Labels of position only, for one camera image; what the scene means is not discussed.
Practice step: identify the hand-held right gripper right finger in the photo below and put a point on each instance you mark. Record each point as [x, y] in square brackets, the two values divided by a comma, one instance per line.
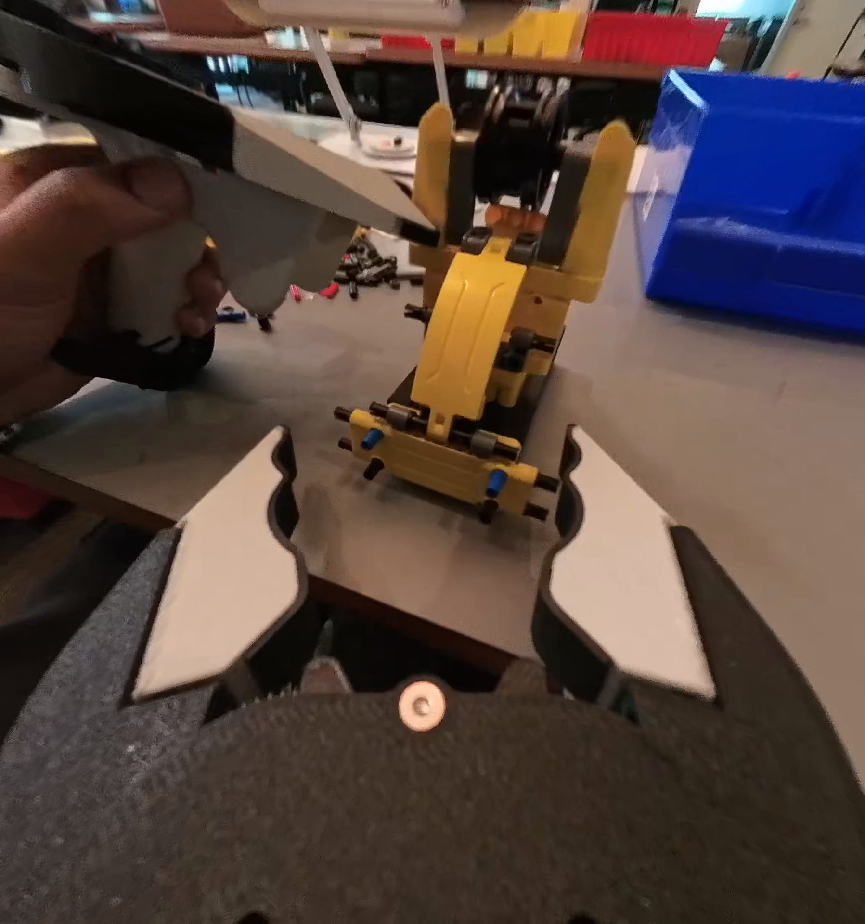
[620, 577]

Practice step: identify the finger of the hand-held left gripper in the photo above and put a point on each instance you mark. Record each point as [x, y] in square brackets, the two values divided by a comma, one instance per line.
[309, 180]

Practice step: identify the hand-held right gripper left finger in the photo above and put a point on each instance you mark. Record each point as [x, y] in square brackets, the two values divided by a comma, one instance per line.
[215, 577]

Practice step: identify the yellow toy brick vehicle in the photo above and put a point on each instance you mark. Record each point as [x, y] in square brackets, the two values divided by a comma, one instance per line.
[468, 325]

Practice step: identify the person's left hand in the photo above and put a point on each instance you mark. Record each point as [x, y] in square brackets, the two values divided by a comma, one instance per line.
[35, 274]

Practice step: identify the pile of small brick pieces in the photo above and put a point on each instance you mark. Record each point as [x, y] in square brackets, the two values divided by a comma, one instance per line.
[364, 267]

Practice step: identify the small red plastic bin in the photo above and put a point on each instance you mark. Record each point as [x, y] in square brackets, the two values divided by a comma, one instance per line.
[418, 43]

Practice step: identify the white book stand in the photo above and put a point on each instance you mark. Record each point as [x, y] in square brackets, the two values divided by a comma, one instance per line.
[360, 11]

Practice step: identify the long wooden table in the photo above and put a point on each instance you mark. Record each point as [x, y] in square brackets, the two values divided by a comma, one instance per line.
[548, 66]

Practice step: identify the long red plastic bin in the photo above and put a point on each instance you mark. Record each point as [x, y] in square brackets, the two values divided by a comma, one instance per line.
[649, 40]

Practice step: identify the blue plastic bin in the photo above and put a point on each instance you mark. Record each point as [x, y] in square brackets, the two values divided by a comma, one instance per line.
[771, 216]

